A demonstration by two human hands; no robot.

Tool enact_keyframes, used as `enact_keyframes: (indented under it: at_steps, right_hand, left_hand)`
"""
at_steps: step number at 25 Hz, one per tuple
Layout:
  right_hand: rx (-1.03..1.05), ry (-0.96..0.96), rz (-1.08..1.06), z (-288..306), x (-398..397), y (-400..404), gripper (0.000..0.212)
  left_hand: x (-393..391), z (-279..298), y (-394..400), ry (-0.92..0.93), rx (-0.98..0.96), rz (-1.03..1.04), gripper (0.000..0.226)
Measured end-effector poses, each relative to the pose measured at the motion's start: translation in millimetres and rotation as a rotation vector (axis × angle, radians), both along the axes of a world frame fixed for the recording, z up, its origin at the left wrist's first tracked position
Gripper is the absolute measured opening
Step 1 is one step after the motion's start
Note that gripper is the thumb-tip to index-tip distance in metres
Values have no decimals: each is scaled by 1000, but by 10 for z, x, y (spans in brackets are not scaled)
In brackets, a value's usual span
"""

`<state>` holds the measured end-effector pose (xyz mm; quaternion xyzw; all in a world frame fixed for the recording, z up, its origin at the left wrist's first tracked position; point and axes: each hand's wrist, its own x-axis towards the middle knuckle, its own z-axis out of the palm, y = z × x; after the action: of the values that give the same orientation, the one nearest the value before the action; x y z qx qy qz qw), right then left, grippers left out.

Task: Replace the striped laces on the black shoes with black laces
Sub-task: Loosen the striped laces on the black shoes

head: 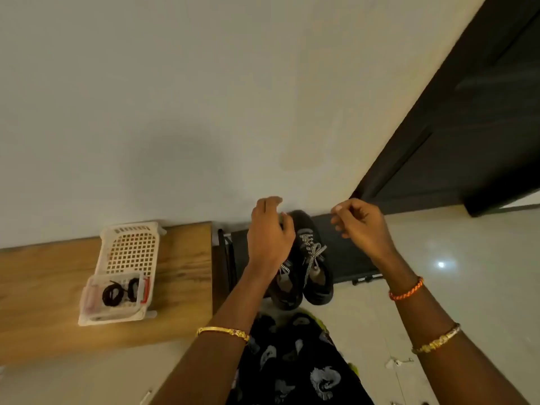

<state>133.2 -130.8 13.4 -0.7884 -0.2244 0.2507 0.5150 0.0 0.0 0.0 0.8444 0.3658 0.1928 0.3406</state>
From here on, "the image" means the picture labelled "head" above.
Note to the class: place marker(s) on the person's right hand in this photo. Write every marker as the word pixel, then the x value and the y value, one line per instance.
pixel 367 227

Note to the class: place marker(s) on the person's left hand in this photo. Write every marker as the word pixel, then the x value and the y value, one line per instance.
pixel 268 236

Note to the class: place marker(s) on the person's right fingers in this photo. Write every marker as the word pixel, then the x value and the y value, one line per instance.
pixel 341 210

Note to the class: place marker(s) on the person's left fingers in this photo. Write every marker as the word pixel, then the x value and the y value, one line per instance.
pixel 288 229

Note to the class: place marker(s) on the person's right forearm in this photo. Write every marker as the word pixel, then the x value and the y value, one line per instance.
pixel 438 328

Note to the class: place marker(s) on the person's left forearm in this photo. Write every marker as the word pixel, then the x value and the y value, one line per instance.
pixel 219 324

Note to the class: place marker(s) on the black shoe rack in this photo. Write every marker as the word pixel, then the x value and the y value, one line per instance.
pixel 346 248

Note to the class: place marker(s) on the black shoe with striped laces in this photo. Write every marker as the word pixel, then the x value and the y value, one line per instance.
pixel 287 291
pixel 316 274

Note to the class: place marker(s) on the thin gold bangle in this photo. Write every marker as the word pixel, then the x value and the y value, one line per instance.
pixel 223 331

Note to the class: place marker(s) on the black printed garment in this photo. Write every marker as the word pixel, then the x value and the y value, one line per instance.
pixel 295 366

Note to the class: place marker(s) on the white plastic basket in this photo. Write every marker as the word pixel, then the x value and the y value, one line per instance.
pixel 128 248

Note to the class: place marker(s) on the thick gold bangle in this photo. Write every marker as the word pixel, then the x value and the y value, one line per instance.
pixel 436 340

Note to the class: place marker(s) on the small white floor object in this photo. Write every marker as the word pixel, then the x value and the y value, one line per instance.
pixel 396 362

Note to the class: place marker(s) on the dark wooden door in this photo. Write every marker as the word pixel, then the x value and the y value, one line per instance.
pixel 472 113

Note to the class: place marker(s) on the coiled black shoelace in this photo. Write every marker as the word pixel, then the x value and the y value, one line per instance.
pixel 134 290
pixel 112 294

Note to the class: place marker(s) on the clear container with red clasps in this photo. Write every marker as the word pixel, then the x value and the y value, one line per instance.
pixel 95 297

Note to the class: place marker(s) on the light wooden bench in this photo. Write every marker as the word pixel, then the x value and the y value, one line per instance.
pixel 42 291

